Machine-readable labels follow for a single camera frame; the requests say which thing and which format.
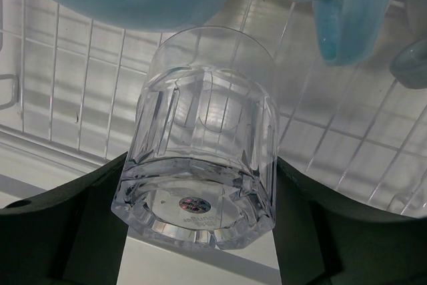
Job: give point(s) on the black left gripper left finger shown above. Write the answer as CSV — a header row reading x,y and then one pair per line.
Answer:
x,y
67,235

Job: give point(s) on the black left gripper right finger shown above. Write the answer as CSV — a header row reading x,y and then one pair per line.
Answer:
x,y
324,237

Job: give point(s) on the clear glass cup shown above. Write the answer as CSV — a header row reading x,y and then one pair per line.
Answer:
x,y
200,172

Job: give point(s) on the white wire dish rack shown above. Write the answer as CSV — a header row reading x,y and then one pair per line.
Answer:
x,y
72,83

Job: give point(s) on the grey footed mug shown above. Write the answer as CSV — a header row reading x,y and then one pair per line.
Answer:
x,y
409,66

